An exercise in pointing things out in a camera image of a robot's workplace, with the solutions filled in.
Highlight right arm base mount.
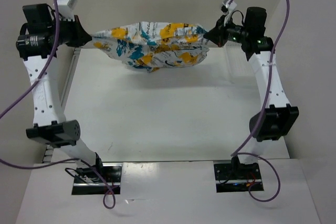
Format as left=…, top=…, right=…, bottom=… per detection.
left=213, top=161, right=264, bottom=193

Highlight aluminium table edge rail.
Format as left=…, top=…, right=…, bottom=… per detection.
left=43, top=47, right=82, bottom=164

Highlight patterned white teal yellow shorts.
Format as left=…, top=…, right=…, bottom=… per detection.
left=91, top=22, right=209, bottom=72

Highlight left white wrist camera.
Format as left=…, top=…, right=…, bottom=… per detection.
left=57, top=0, right=77, bottom=22

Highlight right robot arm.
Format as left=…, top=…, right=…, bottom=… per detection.
left=204, top=6, right=299, bottom=178

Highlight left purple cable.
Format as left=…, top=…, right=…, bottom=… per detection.
left=0, top=0, right=121, bottom=209

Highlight white plastic basket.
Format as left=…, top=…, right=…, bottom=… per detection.
left=224, top=43, right=255, bottom=85

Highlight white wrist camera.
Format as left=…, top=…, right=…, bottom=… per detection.
left=57, top=0, right=77, bottom=22
left=220, top=0, right=237, bottom=25

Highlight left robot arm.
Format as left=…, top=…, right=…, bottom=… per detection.
left=16, top=4, right=105, bottom=182

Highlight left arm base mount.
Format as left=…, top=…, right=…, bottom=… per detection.
left=65, top=163, right=122, bottom=195

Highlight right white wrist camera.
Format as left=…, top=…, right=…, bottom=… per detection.
left=220, top=0, right=237, bottom=25

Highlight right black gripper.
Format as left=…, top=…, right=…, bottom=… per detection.
left=204, top=14, right=249, bottom=47

